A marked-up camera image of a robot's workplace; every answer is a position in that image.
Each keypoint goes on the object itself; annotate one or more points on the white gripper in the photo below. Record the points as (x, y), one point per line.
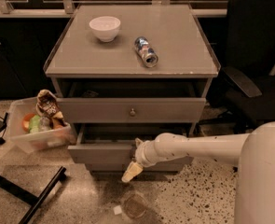
(142, 155)

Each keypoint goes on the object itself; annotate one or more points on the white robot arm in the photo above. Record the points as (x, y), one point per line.
(252, 153)

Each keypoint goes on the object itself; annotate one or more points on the grey top drawer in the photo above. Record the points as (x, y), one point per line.
(131, 106)

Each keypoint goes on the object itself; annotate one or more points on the grey drawer cabinet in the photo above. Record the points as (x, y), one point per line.
(83, 63)

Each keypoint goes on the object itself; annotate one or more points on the small white paper scrap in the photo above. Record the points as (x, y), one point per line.
(117, 210)

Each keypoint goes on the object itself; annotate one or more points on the blue silver soda can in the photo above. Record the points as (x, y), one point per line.
(145, 52)

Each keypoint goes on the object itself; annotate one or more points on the brown chip bag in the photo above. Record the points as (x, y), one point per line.
(47, 105)

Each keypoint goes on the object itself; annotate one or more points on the clear plastic bin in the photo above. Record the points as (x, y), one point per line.
(30, 142)

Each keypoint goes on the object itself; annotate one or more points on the green apple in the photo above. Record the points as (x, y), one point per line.
(34, 124)

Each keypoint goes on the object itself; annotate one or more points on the orange fruit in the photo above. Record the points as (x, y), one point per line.
(25, 121)

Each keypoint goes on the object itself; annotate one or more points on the black office chair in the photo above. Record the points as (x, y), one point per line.
(245, 85)

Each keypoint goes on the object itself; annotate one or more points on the white ceramic bowl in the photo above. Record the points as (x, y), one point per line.
(105, 28)

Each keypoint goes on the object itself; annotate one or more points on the black stand base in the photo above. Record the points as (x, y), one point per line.
(22, 194)

